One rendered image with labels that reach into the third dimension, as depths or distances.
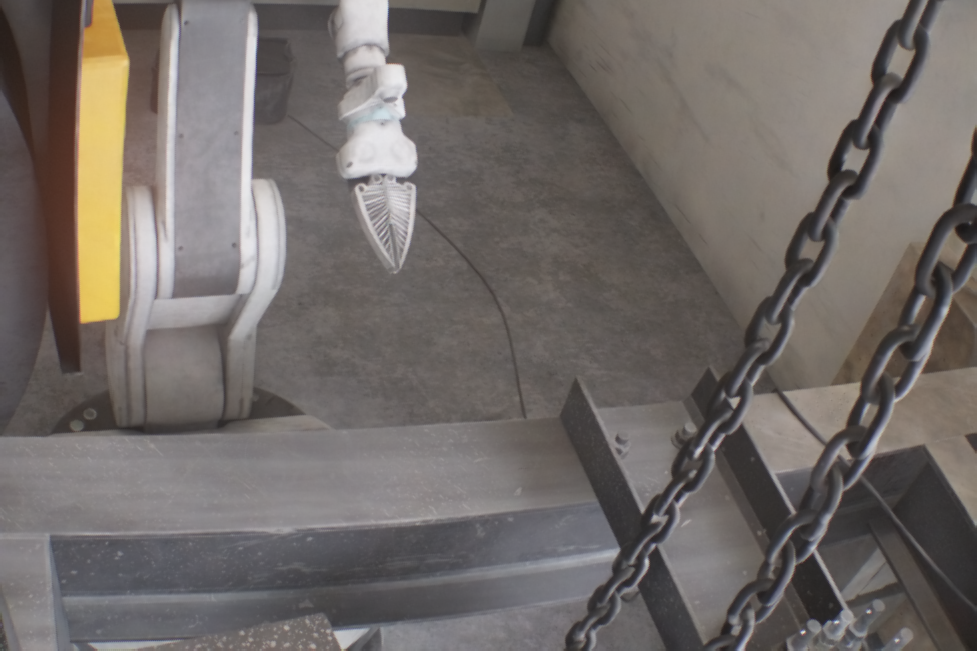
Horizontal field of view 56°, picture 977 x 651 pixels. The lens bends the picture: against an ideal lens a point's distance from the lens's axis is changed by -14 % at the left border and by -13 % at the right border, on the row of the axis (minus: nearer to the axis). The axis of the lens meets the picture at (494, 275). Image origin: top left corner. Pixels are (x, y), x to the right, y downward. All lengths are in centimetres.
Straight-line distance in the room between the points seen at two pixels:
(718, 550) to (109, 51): 97
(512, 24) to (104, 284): 312
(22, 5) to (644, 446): 100
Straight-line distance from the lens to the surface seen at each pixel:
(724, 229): 280
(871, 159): 31
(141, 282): 135
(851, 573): 192
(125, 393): 167
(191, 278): 136
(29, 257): 49
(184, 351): 168
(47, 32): 55
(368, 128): 135
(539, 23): 370
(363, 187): 134
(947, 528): 164
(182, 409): 170
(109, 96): 48
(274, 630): 77
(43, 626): 105
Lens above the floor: 157
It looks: 37 degrees down
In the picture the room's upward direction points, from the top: 17 degrees clockwise
